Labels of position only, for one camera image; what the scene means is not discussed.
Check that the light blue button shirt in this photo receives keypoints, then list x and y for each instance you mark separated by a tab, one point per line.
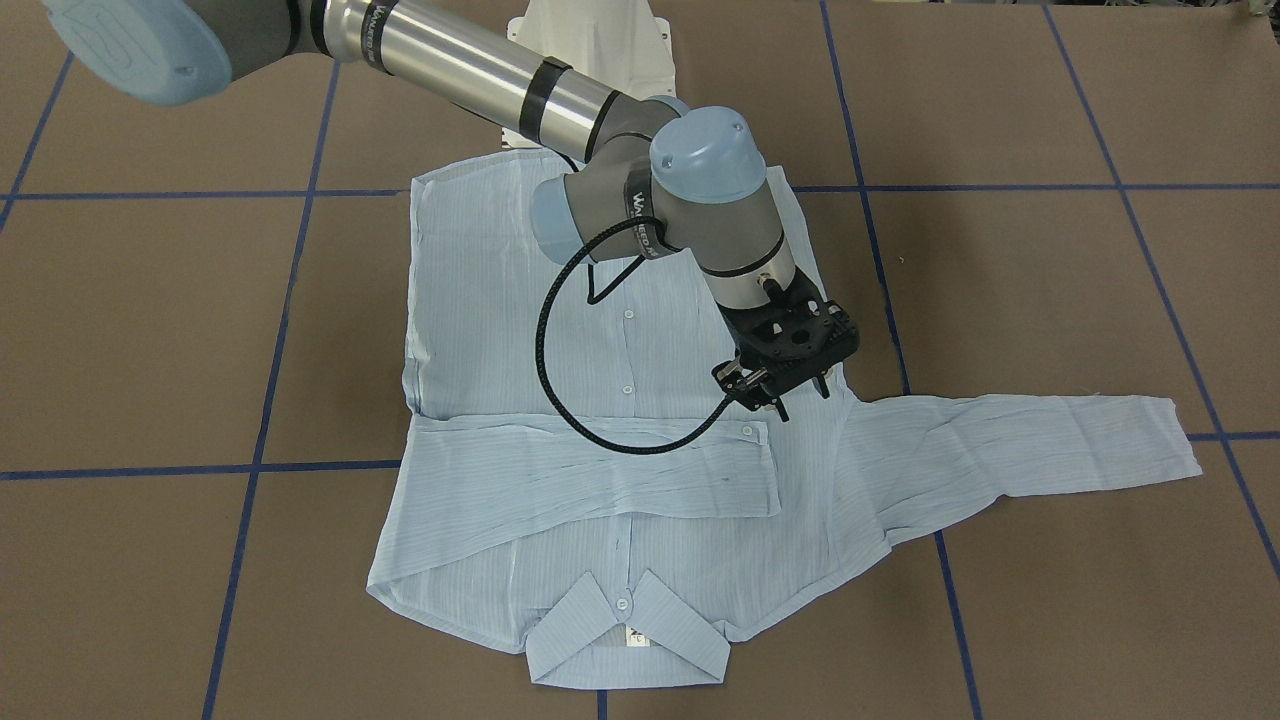
614	571

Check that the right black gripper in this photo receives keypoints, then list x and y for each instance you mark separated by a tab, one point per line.
742	380

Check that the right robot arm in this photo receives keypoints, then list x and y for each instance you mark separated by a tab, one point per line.
655	177

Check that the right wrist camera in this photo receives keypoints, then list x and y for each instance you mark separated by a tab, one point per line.
746	387

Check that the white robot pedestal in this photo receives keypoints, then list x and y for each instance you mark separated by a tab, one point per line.
619	43

